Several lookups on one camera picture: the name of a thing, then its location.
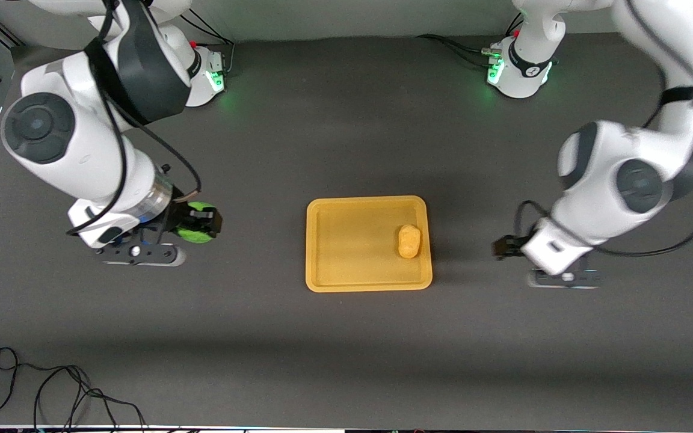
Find orange plastic tray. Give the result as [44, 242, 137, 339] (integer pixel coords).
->
[305, 195, 433, 293]

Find yellow potato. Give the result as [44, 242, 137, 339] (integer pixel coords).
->
[396, 224, 423, 260]

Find black left base cables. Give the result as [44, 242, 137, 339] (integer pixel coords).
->
[416, 12, 525, 68]

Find black loose cable bundle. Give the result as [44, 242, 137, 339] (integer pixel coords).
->
[0, 346, 149, 431]

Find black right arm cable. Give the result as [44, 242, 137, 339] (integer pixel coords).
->
[66, 0, 203, 236]

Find black base cables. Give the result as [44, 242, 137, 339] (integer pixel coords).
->
[179, 11, 236, 79]
[416, 12, 525, 68]

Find green apple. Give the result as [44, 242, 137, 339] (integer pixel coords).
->
[174, 201, 218, 245]

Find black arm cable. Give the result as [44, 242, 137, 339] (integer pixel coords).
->
[514, 0, 693, 259]
[66, 0, 203, 236]

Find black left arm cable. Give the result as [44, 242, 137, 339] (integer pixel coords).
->
[514, 0, 693, 259]

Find black right base cables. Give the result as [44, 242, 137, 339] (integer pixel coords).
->
[179, 11, 236, 79]

